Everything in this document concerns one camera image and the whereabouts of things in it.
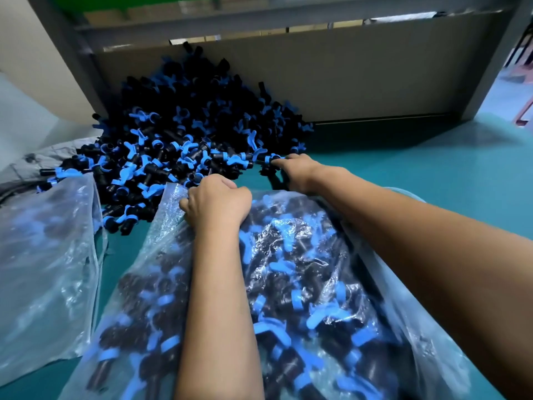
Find person's right hand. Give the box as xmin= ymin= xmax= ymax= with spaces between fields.
xmin=271 ymin=153 xmax=335 ymax=194

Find person's left hand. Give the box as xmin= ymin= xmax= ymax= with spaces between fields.
xmin=179 ymin=174 xmax=253 ymax=233

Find large clear plastic bag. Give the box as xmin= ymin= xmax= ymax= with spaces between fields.
xmin=58 ymin=182 xmax=472 ymax=400

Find person's right forearm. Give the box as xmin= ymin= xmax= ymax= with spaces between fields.
xmin=308 ymin=166 xmax=533 ymax=400

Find person's left forearm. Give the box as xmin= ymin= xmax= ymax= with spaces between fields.
xmin=174 ymin=221 xmax=265 ymax=400

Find pile of loose black valves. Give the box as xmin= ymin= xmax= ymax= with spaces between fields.
xmin=37 ymin=41 xmax=315 ymax=236

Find brown cardboard panel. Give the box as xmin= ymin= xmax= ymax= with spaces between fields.
xmin=95 ymin=11 xmax=508 ymax=124

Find bagged black blue valves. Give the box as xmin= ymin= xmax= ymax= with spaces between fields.
xmin=85 ymin=196 xmax=421 ymax=400

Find grey plastic sack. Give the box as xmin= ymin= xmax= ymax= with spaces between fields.
xmin=0 ymin=136 xmax=99 ymax=201

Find frosted clear plastic bag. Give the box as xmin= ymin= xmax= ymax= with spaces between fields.
xmin=0 ymin=174 xmax=108 ymax=387

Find green board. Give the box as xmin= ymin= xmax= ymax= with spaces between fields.
xmin=50 ymin=0 xmax=219 ymax=14

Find grey metal frame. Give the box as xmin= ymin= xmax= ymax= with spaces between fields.
xmin=25 ymin=0 xmax=533 ymax=122

